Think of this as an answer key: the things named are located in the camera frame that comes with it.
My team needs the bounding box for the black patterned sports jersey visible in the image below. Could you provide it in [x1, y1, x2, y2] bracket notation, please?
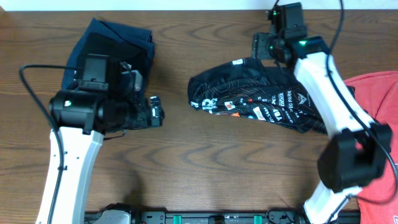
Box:
[187, 58, 326, 134]

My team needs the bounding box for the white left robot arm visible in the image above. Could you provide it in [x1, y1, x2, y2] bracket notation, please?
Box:
[36, 70, 164, 223]

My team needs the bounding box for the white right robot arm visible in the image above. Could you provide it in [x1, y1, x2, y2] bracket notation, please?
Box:
[252, 32, 392, 223]

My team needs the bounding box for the folded navy blue garment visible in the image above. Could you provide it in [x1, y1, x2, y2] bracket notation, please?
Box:
[67, 19, 155, 93]

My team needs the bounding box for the folded black garment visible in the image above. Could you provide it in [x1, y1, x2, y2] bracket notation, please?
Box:
[76, 33, 147, 92]

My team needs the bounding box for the red t-shirt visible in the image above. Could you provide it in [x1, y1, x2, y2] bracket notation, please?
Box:
[345, 71, 397, 224]

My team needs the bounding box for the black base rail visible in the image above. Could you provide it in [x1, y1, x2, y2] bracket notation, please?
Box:
[83, 202, 361, 224]

